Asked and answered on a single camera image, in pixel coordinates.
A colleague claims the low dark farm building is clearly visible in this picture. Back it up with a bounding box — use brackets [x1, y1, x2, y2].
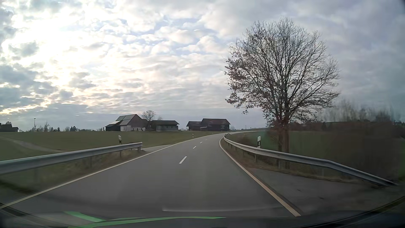
[149, 120, 180, 132]

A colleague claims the large bare tree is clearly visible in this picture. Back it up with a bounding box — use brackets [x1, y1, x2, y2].
[224, 17, 341, 153]

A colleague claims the grey asphalt road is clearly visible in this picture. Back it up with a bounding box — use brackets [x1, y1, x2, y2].
[0, 131, 302, 219]

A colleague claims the dark wooden barn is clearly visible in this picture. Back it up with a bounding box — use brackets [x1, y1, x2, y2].
[186, 118, 231, 132]

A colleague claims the grey asphalt side path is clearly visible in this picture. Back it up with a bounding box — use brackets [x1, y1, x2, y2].
[248, 167, 405, 216]

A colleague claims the grey metal guard rail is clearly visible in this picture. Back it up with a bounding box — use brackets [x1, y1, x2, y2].
[0, 142, 143, 176]
[223, 133, 397, 187]

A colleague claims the small bare tree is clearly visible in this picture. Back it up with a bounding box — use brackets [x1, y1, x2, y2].
[141, 110, 157, 122]

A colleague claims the row of bare trees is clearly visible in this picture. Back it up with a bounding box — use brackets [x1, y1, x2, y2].
[316, 99, 405, 125]

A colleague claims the row of distant trees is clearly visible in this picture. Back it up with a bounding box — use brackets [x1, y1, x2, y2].
[27, 122, 105, 132]

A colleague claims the white farmhouse with grey roof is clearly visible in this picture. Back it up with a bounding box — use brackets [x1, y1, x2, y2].
[105, 114, 148, 132]

